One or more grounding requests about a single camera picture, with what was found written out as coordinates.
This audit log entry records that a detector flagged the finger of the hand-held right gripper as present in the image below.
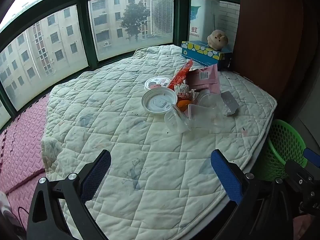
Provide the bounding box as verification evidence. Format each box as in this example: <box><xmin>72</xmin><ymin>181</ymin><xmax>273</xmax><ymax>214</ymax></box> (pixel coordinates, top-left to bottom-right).
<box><xmin>304</xmin><ymin>148</ymin><xmax>320</xmax><ymax>168</ymax></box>
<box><xmin>285</xmin><ymin>159</ymin><xmax>314</xmax><ymax>195</ymax></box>

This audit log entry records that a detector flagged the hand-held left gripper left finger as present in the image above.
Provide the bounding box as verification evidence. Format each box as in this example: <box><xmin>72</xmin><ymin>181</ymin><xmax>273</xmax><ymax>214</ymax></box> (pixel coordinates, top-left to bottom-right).
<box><xmin>26</xmin><ymin>149</ymin><xmax>112</xmax><ymax>240</ymax></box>

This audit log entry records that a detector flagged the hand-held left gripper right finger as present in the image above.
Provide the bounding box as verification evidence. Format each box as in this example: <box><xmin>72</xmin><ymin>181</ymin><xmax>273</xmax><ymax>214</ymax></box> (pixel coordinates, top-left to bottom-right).
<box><xmin>211</xmin><ymin>149</ymin><xmax>293</xmax><ymax>240</ymax></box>

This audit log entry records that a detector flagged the green perforated plastic basket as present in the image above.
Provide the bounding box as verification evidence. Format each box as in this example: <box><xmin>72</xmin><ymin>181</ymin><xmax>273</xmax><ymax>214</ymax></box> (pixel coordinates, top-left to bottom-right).
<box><xmin>252</xmin><ymin>119</ymin><xmax>308</xmax><ymax>182</ymax></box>

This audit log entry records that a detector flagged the clear plastic tray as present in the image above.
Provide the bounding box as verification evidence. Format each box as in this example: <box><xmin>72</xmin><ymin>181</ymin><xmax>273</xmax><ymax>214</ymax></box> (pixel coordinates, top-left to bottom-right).
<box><xmin>187</xmin><ymin>104</ymin><xmax>225</xmax><ymax>130</ymax></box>

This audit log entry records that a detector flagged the orange fruit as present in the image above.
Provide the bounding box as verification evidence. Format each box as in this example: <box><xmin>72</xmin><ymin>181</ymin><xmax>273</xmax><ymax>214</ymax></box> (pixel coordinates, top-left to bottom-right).
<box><xmin>177</xmin><ymin>99</ymin><xmax>192</xmax><ymax>112</ymax></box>

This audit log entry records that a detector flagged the white round plastic lid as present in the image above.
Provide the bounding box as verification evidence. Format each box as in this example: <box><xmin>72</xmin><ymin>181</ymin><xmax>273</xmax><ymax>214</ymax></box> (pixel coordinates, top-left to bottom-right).
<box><xmin>141</xmin><ymin>89</ymin><xmax>177</xmax><ymax>115</ymax></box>

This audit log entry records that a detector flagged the white red paper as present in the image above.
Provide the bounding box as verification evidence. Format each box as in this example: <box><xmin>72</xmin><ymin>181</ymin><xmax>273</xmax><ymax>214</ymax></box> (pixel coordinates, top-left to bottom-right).
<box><xmin>175</xmin><ymin>84</ymin><xmax>195</xmax><ymax>100</ymax></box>

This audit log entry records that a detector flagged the pink snack packet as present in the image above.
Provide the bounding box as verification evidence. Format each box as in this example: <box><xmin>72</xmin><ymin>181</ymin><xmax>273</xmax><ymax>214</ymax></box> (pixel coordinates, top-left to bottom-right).
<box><xmin>186</xmin><ymin>64</ymin><xmax>220</xmax><ymax>95</ymax></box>

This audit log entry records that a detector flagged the round pink label container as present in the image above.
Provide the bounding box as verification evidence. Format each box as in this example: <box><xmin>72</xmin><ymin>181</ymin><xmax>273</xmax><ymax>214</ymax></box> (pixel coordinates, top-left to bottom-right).
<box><xmin>144</xmin><ymin>77</ymin><xmax>171</xmax><ymax>92</ymax></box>

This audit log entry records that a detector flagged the red snack wrapper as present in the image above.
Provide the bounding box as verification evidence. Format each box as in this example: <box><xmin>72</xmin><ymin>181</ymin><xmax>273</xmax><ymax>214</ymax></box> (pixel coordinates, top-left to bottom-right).
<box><xmin>167</xmin><ymin>59</ymin><xmax>193</xmax><ymax>90</ymax></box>

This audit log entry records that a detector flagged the white quilted mat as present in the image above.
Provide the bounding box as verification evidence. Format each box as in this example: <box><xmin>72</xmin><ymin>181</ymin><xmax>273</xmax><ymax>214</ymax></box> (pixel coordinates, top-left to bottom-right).
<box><xmin>41</xmin><ymin>44</ymin><xmax>277</xmax><ymax>240</ymax></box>

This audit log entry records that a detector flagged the pink foam floor mat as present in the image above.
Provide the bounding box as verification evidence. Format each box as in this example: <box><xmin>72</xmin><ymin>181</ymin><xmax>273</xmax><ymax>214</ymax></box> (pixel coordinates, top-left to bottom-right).
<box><xmin>0</xmin><ymin>95</ymin><xmax>53</xmax><ymax>240</ymax></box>

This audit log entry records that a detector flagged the blue dotted tissue box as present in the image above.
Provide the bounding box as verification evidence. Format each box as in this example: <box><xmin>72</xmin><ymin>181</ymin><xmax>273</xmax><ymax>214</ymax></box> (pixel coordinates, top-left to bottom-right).
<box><xmin>181</xmin><ymin>41</ymin><xmax>233</xmax><ymax>69</ymax></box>

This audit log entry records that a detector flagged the brown wooden panel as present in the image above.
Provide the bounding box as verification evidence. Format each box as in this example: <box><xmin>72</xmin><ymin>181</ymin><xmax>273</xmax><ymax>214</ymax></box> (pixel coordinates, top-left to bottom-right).
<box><xmin>230</xmin><ymin>0</ymin><xmax>308</xmax><ymax>110</ymax></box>

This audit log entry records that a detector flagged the beige apartment building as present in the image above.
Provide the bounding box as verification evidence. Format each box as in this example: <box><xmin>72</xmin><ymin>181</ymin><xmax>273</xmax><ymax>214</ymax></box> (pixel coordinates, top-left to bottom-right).
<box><xmin>0</xmin><ymin>0</ymin><xmax>153</xmax><ymax>110</ymax></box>

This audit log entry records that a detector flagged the beige plush toy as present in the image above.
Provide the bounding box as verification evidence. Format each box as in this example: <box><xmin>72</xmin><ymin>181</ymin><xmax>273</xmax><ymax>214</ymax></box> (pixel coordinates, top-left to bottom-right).
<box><xmin>207</xmin><ymin>29</ymin><xmax>228</xmax><ymax>50</ymax></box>

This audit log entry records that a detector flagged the white printed appliance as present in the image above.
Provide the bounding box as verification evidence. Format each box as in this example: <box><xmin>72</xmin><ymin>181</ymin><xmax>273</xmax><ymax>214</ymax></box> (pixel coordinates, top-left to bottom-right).
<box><xmin>189</xmin><ymin>0</ymin><xmax>218</xmax><ymax>42</ymax></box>

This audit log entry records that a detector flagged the green tree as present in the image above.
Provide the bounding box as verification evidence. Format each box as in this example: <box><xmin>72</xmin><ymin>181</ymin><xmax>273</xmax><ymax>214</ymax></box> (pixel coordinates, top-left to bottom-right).
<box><xmin>121</xmin><ymin>1</ymin><xmax>150</xmax><ymax>43</ymax></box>

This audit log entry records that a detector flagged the outdoor air conditioner unit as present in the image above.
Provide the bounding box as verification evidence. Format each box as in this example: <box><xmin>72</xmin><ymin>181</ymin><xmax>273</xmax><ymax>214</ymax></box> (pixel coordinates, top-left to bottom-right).
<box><xmin>150</xmin><ymin>0</ymin><xmax>174</xmax><ymax>37</ymax></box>

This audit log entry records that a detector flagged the thin black cable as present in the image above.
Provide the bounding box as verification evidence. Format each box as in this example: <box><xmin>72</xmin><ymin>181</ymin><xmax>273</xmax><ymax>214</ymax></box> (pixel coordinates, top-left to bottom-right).
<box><xmin>15</xmin><ymin>206</ymin><xmax>29</xmax><ymax>228</ymax></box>

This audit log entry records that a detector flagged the green window frame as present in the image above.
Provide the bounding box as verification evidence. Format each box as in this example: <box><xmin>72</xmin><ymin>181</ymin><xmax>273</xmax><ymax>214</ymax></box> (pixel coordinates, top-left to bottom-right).
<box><xmin>0</xmin><ymin>0</ymin><xmax>242</xmax><ymax>130</ymax></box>

